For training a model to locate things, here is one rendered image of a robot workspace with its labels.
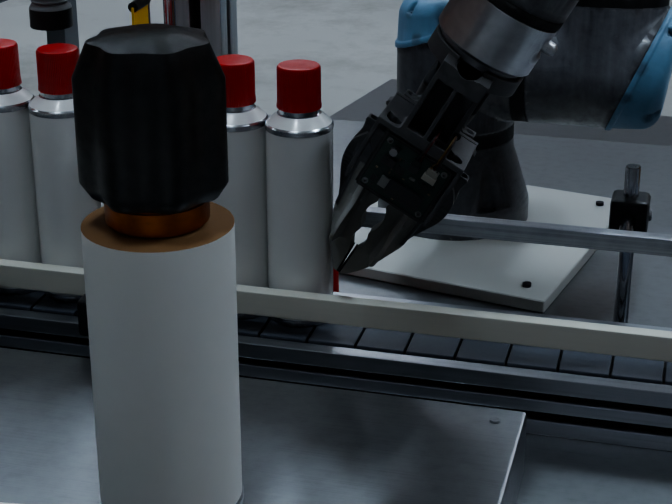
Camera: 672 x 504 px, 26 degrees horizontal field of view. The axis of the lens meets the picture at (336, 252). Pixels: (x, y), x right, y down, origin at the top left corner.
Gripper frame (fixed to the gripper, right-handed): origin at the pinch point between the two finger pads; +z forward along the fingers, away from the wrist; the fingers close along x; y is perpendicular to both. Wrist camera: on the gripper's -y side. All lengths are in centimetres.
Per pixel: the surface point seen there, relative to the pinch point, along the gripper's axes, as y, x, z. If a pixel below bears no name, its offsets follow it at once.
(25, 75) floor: -337, -124, 178
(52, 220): 2.8, -21.2, 10.4
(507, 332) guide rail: 4.5, 12.9, -3.9
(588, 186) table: -49, 18, 2
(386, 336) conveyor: 2.5, 5.9, 3.0
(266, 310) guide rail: 4.5, -3.0, 5.7
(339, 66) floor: -374, -37, 128
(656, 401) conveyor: 5.9, 24.3, -6.4
